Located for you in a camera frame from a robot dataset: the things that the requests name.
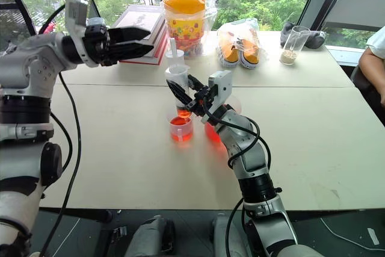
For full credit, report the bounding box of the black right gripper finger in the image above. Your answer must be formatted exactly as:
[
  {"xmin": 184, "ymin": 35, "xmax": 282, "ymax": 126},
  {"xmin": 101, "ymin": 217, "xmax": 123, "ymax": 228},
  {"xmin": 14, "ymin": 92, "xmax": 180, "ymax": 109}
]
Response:
[
  {"xmin": 165, "ymin": 79, "xmax": 194, "ymax": 108},
  {"xmin": 188, "ymin": 73, "xmax": 206, "ymax": 91}
]

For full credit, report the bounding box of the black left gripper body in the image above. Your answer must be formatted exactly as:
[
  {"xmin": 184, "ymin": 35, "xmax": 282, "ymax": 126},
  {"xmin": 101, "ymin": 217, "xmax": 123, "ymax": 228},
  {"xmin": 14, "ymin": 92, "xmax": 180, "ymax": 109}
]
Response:
[{"xmin": 83, "ymin": 24, "xmax": 117, "ymax": 67}]

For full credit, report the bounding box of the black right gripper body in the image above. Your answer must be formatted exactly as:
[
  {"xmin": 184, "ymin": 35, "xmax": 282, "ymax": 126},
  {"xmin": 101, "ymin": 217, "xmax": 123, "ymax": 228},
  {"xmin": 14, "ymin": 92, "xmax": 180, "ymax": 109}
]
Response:
[{"xmin": 184, "ymin": 84, "xmax": 218, "ymax": 117}]

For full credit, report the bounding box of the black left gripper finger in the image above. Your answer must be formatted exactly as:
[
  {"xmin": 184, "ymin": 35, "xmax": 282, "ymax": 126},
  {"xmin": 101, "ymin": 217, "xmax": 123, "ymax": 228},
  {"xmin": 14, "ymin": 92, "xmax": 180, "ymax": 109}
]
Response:
[
  {"xmin": 106, "ymin": 26, "xmax": 152, "ymax": 45},
  {"xmin": 108, "ymin": 41, "xmax": 155, "ymax": 62}
]

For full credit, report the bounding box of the clear round plastic cup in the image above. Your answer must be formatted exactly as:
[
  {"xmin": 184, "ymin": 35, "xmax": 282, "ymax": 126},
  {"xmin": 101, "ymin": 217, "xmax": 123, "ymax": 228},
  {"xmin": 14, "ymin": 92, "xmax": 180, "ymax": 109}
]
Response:
[{"xmin": 204, "ymin": 95, "xmax": 243, "ymax": 156}]

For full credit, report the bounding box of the white cover book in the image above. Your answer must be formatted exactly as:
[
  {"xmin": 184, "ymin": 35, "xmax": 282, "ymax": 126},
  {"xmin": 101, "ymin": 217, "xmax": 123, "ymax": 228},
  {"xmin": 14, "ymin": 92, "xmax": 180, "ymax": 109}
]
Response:
[{"xmin": 111, "ymin": 4, "xmax": 166, "ymax": 40}]

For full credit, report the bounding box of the yellow canvas shoe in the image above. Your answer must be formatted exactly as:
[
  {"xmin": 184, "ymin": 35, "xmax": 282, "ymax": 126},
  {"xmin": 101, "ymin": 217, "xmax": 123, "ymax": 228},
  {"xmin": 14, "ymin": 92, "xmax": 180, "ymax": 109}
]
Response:
[
  {"xmin": 217, "ymin": 32, "xmax": 242, "ymax": 67},
  {"xmin": 239, "ymin": 38, "xmax": 261, "ymax": 70}
]

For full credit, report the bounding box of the orange lid candy jar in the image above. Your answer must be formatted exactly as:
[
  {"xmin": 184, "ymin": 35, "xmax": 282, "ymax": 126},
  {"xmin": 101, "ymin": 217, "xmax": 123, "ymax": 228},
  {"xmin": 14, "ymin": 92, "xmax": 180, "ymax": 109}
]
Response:
[{"xmin": 162, "ymin": 0, "xmax": 208, "ymax": 59}]

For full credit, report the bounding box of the clear shoe plastic bag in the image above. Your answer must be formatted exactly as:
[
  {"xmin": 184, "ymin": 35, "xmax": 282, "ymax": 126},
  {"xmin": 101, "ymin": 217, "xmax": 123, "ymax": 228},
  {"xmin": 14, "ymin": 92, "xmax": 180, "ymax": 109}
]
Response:
[{"xmin": 216, "ymin": 17, "xmax": 269, "ymax": 72}]

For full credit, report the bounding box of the tall glass with beans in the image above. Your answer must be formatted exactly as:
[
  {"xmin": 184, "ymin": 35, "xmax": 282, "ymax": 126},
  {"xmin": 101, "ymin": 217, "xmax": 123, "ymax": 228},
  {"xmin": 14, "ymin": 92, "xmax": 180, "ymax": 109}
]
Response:
[{"xmin": 279, "ymin": 25, "xmax": 311, "ymax": 66}]

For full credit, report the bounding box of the grey cloth bundle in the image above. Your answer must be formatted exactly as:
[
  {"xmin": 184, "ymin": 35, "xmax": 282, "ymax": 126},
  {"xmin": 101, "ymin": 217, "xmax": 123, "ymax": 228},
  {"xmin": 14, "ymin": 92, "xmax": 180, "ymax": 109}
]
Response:
[{"xmin": 280, "ymin": 21, "xmax": 327, "ymax": 50}]

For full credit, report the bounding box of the dark rounded grey shape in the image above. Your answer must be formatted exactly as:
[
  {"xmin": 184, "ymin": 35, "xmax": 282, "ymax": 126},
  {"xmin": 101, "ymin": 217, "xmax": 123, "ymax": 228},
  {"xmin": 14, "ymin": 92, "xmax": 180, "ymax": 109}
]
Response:
[
  {"xmin": 211, "ymin": 212, "xmax": 252, "ymax": 257},
  {"xmin": 124, "ymin": 214, "xmax": 176, "ymax": 257}
]

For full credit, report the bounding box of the black table support bar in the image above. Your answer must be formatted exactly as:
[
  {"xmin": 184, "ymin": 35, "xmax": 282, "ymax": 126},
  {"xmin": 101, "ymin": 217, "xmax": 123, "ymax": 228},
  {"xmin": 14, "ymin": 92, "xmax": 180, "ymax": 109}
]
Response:
[{"xmin": 38, "ymin": 208, "xmax": 114, "ymax": 224}]

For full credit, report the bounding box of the seated person white shirt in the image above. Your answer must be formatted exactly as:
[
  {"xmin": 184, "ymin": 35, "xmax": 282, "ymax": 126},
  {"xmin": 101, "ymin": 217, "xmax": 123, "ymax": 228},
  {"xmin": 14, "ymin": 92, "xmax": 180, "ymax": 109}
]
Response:
[{"xmin": 359, "ymin": 25, "xmax": 385, "ymax": 108}]

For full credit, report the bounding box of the white tape strip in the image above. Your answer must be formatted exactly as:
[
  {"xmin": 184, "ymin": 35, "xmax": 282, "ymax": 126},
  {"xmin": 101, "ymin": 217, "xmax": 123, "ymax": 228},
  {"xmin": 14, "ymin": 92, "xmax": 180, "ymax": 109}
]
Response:
[{"xmin": 367, "ymin": 228, "xmax": 381, "ymax": 246}]

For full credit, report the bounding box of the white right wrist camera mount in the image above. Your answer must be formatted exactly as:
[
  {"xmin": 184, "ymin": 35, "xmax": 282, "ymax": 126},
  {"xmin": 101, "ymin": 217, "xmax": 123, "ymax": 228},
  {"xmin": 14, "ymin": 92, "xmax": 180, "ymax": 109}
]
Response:
[{"xmin": 200, "ymin": 70, "xmax": 233, "ymax": 125}]

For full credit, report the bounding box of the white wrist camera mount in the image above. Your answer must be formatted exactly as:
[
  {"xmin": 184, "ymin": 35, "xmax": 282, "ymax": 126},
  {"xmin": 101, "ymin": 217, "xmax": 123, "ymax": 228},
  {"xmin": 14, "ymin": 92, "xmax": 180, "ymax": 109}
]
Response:
[
  {"xmin": 64, "ymin": 0, "xmax": 92, "ymax": 66},
  {"xmin": 200, "ymin": 70, "xmax": 233, "ymax": 125}
]

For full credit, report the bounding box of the clear cup with handle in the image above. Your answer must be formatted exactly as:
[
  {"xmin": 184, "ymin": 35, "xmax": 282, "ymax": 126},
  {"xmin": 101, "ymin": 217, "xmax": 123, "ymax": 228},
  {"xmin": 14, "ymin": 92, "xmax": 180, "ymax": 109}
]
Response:
[{"xmin": 167, "ymin": 112, "xmax": 194, "ymax": 150}]

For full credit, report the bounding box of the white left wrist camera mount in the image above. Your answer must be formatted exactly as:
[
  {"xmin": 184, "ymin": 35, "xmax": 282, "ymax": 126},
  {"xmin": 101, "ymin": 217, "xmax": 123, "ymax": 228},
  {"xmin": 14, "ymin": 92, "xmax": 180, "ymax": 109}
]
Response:
[{"xmin": 64, "ymin": 0, "xmax": 92, "ymax": 66}]

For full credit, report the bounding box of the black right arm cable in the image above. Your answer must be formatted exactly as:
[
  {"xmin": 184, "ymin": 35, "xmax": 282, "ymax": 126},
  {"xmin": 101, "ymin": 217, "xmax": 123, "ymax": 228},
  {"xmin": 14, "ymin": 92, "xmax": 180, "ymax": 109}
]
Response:
[{"xmin": 200, "ymin": 96, "xmax": 272, "ymax": 257}]

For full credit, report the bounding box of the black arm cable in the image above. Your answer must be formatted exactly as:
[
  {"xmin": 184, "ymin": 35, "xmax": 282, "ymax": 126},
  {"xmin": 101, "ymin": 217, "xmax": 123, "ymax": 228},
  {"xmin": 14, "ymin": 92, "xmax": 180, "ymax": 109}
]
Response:
[
  {"xmin": 49, "ymin": 111, "xmax": 74, "ymax": 174},
  {"xmin": 38, "ymin": 4, "xmax": 82, "ymax": 257},
  {"xmin": 200, "ymin": 96, "xmax": 272, "ymax": 257}
]

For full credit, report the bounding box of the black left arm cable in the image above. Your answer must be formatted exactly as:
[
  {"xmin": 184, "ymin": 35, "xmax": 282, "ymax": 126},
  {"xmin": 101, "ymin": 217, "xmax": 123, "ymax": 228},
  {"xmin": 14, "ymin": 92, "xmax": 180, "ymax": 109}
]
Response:
[
  {"xmin": 49, "ymin": 111, "xmax": 74, "ymax": 174},
  {"xmin": 38, "ymin": 4, "xmax": 82, "ymax": 257}
]

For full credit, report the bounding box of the white floor cable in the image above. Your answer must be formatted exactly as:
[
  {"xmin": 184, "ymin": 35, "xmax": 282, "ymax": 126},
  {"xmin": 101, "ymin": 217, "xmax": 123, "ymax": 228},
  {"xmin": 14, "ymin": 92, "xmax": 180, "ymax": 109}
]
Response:
[{"xmin": 319, "ymin": 217, "xmax": 385, "ymax": 252}]

